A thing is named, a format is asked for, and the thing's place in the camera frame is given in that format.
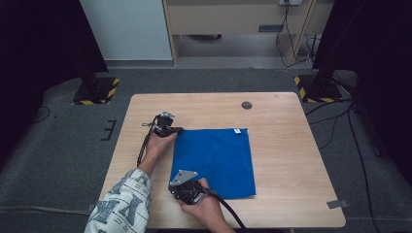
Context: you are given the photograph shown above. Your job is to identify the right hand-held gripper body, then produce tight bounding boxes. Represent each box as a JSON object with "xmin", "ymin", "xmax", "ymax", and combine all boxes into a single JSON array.
[{"xmin": 169, "ymin": 169, "xmax": 208, "ymax": 206}]

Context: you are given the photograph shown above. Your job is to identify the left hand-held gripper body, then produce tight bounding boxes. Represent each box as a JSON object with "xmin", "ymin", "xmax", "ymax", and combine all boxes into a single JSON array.
[{"xmin": 153, "ymin": 111, "xmax": 183, "ymax": 138}]

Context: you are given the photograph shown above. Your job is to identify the blue cloth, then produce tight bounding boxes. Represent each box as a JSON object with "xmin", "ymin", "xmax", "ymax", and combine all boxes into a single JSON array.
[{"xmin": 169, "ymin": 127, "xmax": 257, "ymax": 200}]

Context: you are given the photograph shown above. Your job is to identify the person's left hand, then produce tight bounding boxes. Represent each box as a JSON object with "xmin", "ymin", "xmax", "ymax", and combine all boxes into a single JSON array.
[{"xmin": 144, "ymin": 132, "xmax": 179, "ymax": 160}]

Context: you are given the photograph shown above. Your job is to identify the person's right hand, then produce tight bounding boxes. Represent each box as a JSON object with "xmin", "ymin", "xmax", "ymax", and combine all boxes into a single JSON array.
[{"xmin": 177, "ymin": 178, "xmax": 226, "ymax": 227}]

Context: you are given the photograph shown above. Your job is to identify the black stand with striped base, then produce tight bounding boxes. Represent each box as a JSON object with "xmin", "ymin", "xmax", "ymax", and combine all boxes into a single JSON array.
[
  {"xmin": 293, "ymin": 64, "xmax": 344, "ymax": 104},
  {"xmin": 72, "ymin": 69, "xmax": 120, "ymax": 106}
]

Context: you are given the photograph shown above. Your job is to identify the white panel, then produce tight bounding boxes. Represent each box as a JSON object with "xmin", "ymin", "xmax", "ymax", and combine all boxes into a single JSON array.
[{"xmin": 79, "ymin": 0, "xmax": 173, "ymax": 61}]

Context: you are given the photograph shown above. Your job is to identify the light wooden desk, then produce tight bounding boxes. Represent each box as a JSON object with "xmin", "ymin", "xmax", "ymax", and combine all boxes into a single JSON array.
[{"xmin": 161, "ymin": 0, "xmax": 334, "ymax": 66}]

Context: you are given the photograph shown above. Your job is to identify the dark curtain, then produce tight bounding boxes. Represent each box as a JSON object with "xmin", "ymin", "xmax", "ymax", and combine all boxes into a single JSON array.
[
  {"xmin": 0, "ymin": 0, "xmax": 109, "ymax": 163},
  {"xmin": 312, "ymin": 0, "xmax": 412, "ymax": 185}
]

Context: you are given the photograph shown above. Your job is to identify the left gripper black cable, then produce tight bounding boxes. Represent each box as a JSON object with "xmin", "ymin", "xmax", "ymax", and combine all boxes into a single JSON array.
[{"xmin": 136, "ymin": 115, "xmax": 162, "ymax": 168}]

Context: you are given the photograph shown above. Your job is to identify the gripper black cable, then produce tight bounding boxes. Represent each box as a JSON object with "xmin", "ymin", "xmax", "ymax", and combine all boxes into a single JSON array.
[
  {"xmin": 136, "ymin": 115, "xmax": 162, "ymax": 168},
  {"xmin": 202, "ymin": 186, "xmax": 248, "ymax": 232}
]

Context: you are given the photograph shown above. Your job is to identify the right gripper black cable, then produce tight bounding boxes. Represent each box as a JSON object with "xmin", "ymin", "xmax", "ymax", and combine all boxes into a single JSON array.
[{"xmin": 202, "ymin": 186, "xmax": 248, "ymax": 232}]

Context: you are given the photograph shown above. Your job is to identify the thin black floor cable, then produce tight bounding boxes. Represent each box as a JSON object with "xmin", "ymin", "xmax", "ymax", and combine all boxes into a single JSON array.
[{"xmin": 32, "ymin": 106, "xmax": 52, "ymax": 124}]

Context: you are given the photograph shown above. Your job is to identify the black hanging cable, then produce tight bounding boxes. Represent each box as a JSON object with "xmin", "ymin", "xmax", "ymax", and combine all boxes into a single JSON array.
[{"xmin": 275, "ymin": 3, "xmax": 315, "ymax": 68}]

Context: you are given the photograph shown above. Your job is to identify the long black floor cable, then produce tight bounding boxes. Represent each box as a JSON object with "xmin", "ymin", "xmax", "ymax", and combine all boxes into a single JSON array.
[{"xmin": 347, "ymin": 106, "xmax": 379, "ymax": 233}]

